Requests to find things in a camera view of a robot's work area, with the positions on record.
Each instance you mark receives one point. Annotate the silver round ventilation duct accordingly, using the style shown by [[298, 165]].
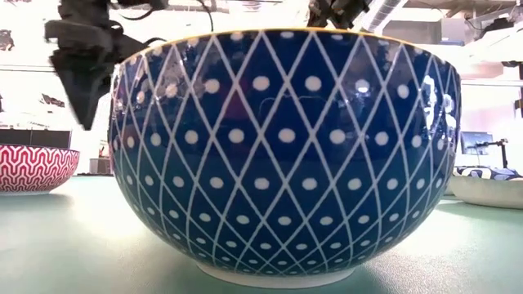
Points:
[[380, 14]]

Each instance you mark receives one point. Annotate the red white zigzag bowl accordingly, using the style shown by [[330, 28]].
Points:
[[32, 167]]

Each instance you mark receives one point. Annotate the black computer monitor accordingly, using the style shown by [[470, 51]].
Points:
[[476, 143]]

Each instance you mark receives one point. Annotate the grey rectangular air duct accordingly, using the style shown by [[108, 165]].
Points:
[[425, 32]]

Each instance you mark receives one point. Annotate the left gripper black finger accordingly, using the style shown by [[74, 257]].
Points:
[[86, 90]]

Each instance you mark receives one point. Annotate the grey cabinet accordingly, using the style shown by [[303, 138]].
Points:
[[100, 166]]

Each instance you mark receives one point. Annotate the blue diamond-dotted bowl yellow inside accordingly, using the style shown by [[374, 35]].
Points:
[[286, 163]]

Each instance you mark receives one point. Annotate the black room partition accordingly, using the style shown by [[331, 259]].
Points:
[[41, 139]]

